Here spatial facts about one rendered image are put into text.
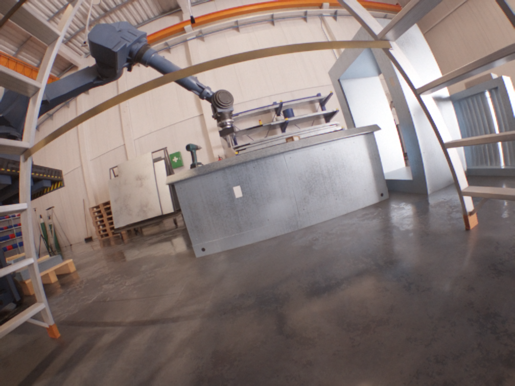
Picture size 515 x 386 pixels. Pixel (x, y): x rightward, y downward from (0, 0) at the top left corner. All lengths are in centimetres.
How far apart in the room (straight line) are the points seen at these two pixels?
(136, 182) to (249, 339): 425
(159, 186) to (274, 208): 321
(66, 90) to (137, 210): 315
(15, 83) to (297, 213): 178
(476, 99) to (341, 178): 155
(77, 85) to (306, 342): 212
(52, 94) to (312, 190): 224
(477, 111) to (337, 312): 209
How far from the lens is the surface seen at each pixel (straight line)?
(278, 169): 157
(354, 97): 279
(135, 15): 970
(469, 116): 240
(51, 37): 108
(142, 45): 188
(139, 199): 456
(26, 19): 102
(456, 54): 1067
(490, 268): 88
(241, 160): 149
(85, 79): 202
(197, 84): 177
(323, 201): 167
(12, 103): 181
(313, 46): 67
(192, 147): 178
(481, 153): 239
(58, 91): 204
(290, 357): 62
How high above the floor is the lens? 47
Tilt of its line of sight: 4 degrees down
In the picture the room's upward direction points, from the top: 15 degrees counter-clockwise
